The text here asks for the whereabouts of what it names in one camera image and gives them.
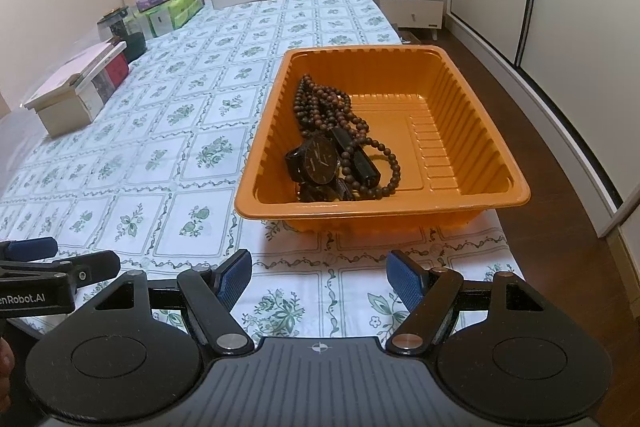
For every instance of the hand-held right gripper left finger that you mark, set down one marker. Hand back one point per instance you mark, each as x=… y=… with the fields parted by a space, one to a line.
x=235 y=277

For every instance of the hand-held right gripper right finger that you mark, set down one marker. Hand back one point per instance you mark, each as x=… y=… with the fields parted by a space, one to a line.
x=405 y=279

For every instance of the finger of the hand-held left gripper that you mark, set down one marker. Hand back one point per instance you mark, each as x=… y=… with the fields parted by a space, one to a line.
x=30 y=249
x=90 y=269

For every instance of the black wrist watch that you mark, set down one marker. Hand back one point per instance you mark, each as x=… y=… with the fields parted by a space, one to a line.
x=320 y=159

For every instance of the orange plastic tray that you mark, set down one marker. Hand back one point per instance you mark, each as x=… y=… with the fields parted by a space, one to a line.
x=450 y=77

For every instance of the person's left hand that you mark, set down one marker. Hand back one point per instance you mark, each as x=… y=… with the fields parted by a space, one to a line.
x=5 y=374

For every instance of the white cardboard box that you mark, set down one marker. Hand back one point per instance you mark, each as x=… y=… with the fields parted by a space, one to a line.
x=65 y=114

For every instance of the floral bed sheet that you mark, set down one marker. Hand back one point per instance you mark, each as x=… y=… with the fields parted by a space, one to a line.
x=175 y=132

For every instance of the red dark printed box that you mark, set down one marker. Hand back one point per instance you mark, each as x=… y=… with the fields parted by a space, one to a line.
x=112 y=77

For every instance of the dark green round container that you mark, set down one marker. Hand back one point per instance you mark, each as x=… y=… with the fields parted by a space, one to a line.
x=135 y=47

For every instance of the patterned jar with dark lid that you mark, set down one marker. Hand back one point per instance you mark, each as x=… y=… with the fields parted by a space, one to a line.
x=114 y=23

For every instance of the green tissue pack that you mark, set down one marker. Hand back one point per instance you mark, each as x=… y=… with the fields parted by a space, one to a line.
x=152 y=23
x=186 y=6

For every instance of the beige wardrobe with grey band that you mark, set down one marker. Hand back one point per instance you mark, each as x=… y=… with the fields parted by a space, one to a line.
x=575 y=7

